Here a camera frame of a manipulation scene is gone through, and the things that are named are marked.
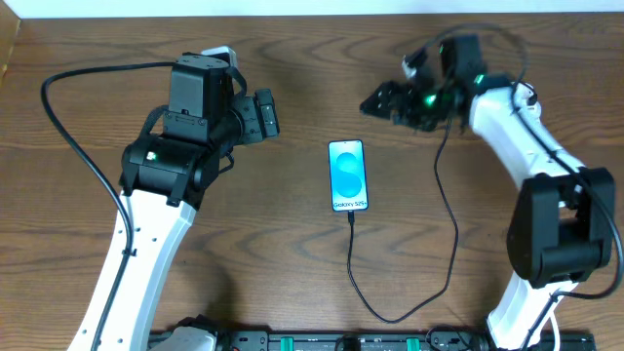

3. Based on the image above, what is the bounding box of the blue screen Galaxy smartphone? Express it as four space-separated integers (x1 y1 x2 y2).
328 139 369 212

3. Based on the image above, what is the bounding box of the black USB charging cable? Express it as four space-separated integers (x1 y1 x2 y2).
345 80 539 325

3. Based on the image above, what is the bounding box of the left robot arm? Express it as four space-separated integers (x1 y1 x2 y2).
69 46 280 350

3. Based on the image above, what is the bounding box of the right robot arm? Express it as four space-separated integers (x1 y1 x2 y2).
360 28 623 350

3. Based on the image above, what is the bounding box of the white USB charger plug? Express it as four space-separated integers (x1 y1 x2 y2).
516 81 538 109

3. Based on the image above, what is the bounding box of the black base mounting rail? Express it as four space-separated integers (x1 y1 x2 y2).
219 331 597 351

